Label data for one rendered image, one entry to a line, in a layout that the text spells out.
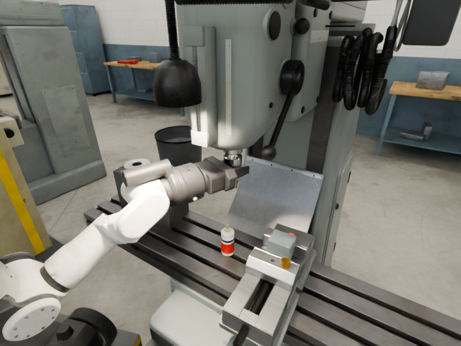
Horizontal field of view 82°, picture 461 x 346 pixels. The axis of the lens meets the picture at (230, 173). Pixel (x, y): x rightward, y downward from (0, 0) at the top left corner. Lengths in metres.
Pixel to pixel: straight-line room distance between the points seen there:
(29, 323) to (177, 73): 0.45
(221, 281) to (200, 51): 0.59
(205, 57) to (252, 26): 0.09
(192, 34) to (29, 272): 0.49
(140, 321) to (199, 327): 1.08
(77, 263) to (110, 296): 1.51
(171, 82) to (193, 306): 0.68
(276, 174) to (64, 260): 0.75
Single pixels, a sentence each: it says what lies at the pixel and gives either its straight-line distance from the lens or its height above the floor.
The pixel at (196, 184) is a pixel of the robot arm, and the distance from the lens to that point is 0.58.
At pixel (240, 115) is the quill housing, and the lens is 0.52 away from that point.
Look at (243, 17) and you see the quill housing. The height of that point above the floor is 1.56.
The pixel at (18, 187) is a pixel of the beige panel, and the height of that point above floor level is 0.60.
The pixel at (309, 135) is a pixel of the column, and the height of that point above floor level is 1.22.
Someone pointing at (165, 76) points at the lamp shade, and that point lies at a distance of 0.40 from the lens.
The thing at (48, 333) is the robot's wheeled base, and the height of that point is 0.57.
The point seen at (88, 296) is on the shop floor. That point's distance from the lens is 2.14.
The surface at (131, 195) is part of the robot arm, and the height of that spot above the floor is 1.25.
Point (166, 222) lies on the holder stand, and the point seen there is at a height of 0.96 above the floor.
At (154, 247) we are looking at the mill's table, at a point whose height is 0.93.
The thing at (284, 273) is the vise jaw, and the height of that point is 1.03.
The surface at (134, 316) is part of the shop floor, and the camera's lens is 1.94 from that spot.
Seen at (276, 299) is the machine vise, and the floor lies 1.00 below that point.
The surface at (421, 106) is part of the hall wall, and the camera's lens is 4.82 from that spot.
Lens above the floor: 1.55
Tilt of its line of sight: 28 degrees down
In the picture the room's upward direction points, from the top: straight up
